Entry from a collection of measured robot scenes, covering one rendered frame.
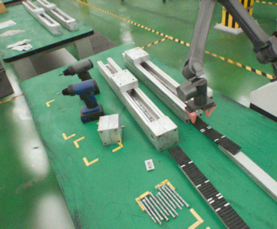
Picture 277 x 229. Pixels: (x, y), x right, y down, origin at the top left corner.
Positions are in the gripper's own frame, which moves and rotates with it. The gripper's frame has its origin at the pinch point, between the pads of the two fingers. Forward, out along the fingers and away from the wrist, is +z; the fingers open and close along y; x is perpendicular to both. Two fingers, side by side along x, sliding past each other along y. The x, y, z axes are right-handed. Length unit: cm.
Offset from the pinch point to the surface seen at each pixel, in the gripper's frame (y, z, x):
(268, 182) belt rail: 1.0, 1.6, 38.2
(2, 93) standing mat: 127, 81, -277
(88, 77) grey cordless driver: 35, -8, -60
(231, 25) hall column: -228, 75, -229
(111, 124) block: 37.1, -5.0, -14.0
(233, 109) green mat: -20.0, 4.7, -0.6
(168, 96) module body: 4.8, -3.2, -19.7
